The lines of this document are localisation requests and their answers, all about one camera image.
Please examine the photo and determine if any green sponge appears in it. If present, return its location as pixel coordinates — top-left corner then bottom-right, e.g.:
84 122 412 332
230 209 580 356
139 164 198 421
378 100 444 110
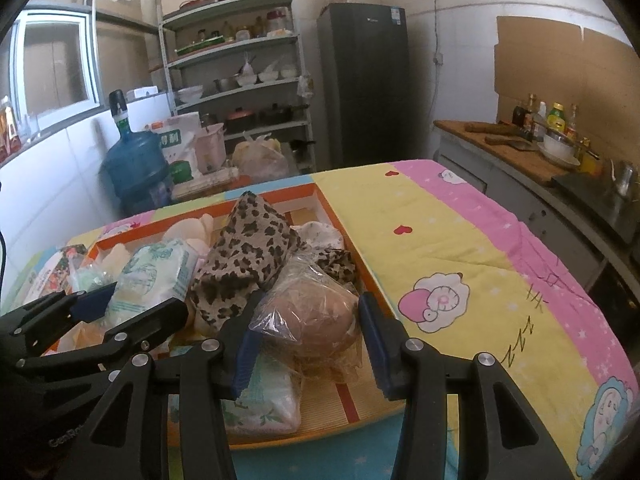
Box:
68 263 114 292

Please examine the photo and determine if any brown ball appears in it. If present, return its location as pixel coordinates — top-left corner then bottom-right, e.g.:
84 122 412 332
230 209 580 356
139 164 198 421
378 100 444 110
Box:
250 255 362 382

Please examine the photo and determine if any leopard print cloth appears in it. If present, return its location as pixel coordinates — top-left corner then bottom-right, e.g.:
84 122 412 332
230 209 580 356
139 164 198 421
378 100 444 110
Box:
186 192 357 336

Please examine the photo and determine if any beige plush purple dress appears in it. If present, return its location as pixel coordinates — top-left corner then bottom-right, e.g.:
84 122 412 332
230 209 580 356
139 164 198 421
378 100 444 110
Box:
162 214 214 258

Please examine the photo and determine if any yellow white doll pouch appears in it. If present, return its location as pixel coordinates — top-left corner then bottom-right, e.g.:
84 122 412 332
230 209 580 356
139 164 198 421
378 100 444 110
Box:
293 221 345 250

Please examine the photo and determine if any pink plastic packet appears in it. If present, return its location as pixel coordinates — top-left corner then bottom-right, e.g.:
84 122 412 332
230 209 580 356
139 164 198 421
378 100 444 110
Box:
56 320 106 353

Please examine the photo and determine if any orange cardboard box tray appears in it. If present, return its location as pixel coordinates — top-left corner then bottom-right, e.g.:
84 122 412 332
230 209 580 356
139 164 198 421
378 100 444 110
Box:
48 184 404 449

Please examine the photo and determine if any green white tissue pack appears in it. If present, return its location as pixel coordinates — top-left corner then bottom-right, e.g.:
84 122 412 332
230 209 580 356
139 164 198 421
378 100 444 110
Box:
101 240 198 330

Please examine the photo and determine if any colourful cartoon table cloth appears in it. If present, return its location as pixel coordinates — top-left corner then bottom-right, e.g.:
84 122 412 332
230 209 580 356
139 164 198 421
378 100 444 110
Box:
0 158 640 480

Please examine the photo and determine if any blue water jug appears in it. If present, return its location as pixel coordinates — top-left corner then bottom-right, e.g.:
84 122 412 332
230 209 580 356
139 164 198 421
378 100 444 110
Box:
103 89 174 216

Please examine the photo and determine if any plastic bag of food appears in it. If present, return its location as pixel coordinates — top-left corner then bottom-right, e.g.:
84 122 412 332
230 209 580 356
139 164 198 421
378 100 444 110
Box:
231 132 290 184

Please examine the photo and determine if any pink plastic bucket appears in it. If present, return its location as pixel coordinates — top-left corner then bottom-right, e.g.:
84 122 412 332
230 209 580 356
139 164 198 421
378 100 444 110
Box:
195 122 227 174

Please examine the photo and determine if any orange drink bottle pack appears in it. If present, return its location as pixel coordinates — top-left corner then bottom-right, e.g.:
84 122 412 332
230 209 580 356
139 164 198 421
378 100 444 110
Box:
0 96 22 162

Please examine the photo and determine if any white flour sack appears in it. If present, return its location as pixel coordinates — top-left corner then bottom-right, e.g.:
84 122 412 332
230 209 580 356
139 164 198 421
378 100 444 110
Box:
149 112 202 184

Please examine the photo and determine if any white bowl on counter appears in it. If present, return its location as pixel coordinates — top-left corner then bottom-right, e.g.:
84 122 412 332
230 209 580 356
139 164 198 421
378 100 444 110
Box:
537 133 580 169

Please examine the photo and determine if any dark grey refrigerator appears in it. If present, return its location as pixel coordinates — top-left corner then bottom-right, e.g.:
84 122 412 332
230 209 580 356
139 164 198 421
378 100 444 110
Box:
317 3 410 167

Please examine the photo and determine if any white metal shelf rack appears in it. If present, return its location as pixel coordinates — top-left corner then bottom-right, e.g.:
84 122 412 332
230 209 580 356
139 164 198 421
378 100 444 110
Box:
158 0 317 172

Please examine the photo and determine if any green yellow oil bottle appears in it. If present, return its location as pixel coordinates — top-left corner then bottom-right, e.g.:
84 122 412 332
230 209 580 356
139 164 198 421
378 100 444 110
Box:
547 102 566 134

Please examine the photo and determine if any steel kettle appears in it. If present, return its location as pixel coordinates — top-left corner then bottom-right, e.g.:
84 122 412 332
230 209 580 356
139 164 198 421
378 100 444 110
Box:
610 159 639 200

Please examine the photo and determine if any cardboard wall sheet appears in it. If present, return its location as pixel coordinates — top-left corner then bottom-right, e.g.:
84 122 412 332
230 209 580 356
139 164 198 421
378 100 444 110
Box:
495 16 640 164

